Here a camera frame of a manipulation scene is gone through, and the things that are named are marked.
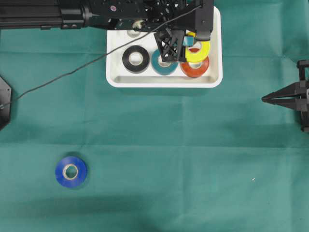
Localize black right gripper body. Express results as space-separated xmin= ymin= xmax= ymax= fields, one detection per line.
xmin=297 ymin=59 xmax=309 ymax=132

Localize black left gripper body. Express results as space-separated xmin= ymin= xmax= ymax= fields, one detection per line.
xmin=144 ymin=0 xmax=198 ymax=62

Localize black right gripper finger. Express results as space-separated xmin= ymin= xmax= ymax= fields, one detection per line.
xmin=262 ymin=98 xmax=301 ymax=111
xmin=262 ymin=82 xmax=300 ymax=100

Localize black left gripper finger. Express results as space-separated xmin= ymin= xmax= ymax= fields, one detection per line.
xmin=183 ymin=36 xmax=193 ymax=46

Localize yellow tape roll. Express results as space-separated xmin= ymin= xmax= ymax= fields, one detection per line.
xmin=185 ymin=41 xmax=211 ymax=63

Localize red tape roll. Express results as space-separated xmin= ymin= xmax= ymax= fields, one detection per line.
xmin=180 ymin=57 xmax=210 ymax=78

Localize teal tape roll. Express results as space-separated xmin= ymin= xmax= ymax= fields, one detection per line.
xmin=151 ymin=49 xmax=178 ymax=75

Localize white tape roll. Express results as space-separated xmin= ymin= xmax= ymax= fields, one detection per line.
xmin=126 ymin=29 xmax=141 ymax=38

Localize black tape roll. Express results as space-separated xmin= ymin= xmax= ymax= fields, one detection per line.
xmin=122 ymin=45 xmax=150 ymax=74

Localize blue tape roll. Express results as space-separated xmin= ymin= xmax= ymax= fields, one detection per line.
xmin=55 ymin=156 xmax=87 ymax=189

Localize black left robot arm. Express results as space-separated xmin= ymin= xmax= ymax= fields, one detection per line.
xmin=0 ymin=0 xmax=214 ymax=62

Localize white plastic tray case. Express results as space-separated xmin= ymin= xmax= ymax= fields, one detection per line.
xmin=106 ymin=7 xmax=223 ymax=88

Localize green table cloth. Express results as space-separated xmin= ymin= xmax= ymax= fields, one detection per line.
xmin=0 ymin=0 xmax=309 ymax=232

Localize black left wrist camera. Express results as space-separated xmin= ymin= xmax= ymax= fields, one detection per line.
xmin=195 ymin=0 xmax=214 ymax=41

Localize black camera cable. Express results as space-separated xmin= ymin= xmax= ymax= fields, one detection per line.
xmin=0 ymin=6 xmax=202 ymax=108

